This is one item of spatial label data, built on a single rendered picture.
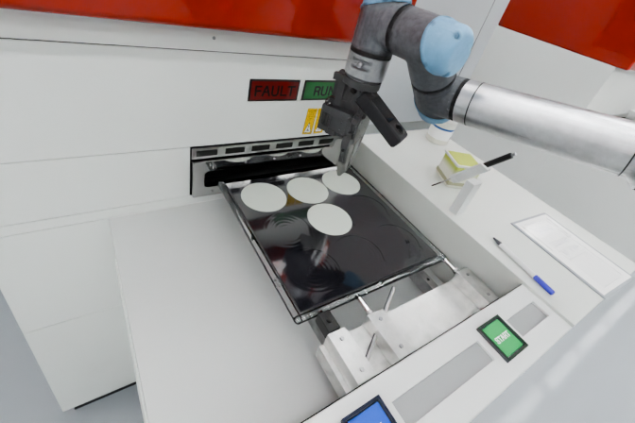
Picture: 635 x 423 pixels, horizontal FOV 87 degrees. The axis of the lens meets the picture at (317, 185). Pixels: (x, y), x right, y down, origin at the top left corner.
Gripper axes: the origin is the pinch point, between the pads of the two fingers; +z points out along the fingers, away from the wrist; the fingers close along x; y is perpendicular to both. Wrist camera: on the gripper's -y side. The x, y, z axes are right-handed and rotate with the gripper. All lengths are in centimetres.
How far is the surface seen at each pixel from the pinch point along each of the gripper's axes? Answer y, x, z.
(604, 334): -138, -127, 99
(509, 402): -88, -52, 100
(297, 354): -10.7, 30.1, 17.5
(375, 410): -23.0, 38.1, 3.2
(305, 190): 7.3, 0.3, 9.1
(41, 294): 44, 42, 35
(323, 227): -2.0, 8.4, 9.3
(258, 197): 13.6, 10.5, 9.2
